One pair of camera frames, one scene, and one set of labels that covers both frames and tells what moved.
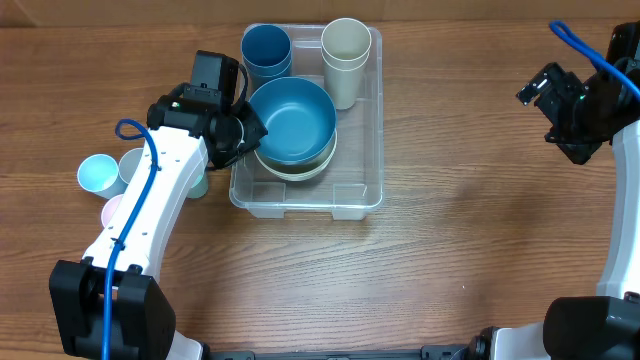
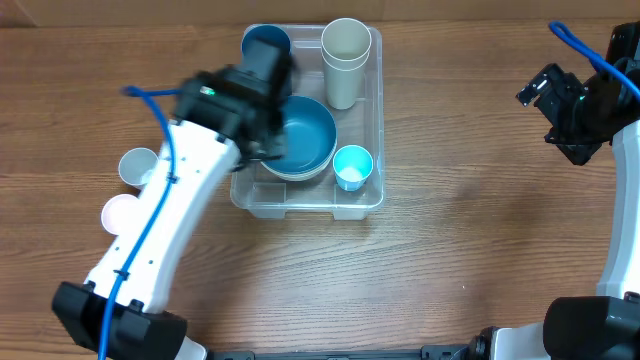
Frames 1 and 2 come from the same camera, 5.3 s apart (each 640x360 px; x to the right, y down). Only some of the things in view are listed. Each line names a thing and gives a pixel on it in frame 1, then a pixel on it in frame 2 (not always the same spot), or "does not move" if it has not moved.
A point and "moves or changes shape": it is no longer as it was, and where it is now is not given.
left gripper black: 258,131 → 279,146
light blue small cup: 99,174 → 352,166
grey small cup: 129,163 does not move
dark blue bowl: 299,116 moves or changes shape
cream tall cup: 345,44 does not move
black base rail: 428,352 does not move
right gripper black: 579,148 does not move
